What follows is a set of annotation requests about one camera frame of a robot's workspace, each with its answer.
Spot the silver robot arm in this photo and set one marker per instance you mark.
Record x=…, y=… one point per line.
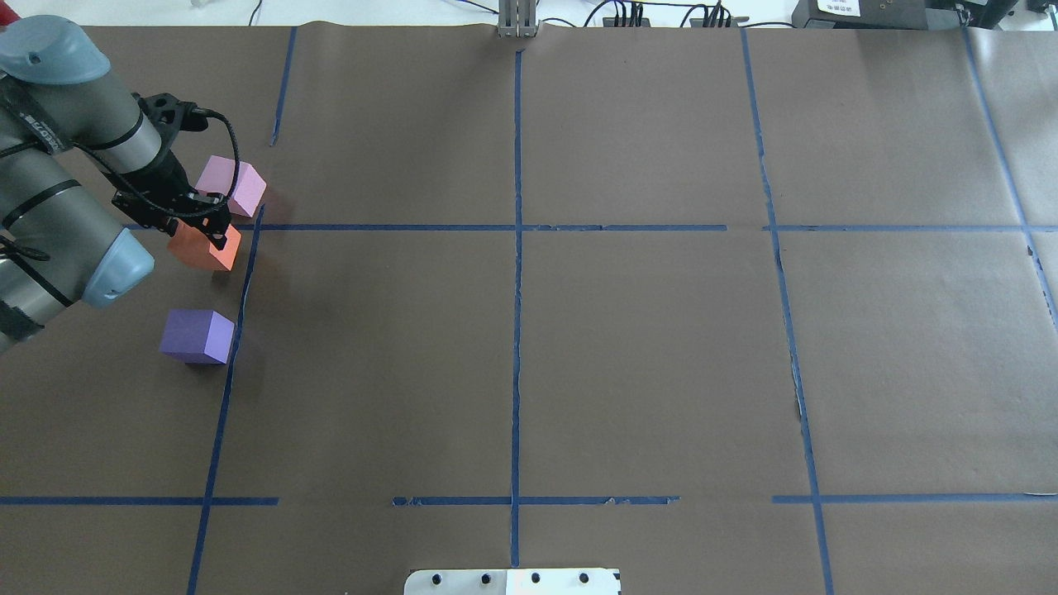
x=59, y=244

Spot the black computer box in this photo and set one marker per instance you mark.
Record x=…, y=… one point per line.
x=881, y=15

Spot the aluminium frame post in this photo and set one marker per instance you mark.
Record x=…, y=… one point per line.
x=517, y=19

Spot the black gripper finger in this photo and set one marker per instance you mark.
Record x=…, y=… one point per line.
x=216, y=229
x=148, y=219

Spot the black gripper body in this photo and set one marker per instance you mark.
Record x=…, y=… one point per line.
x=171, y=175

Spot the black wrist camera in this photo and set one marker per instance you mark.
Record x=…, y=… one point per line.
x=171, y=115

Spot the orange foam cube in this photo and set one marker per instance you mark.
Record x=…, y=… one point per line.
x=195, y=250

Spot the dark purple foam cube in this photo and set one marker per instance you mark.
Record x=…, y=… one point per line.
x=197, y=336

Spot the white pedestal column base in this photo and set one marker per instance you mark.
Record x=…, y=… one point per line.
x=514, y=581

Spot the light pink foam cube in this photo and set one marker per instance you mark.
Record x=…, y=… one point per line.
x=244, y=189

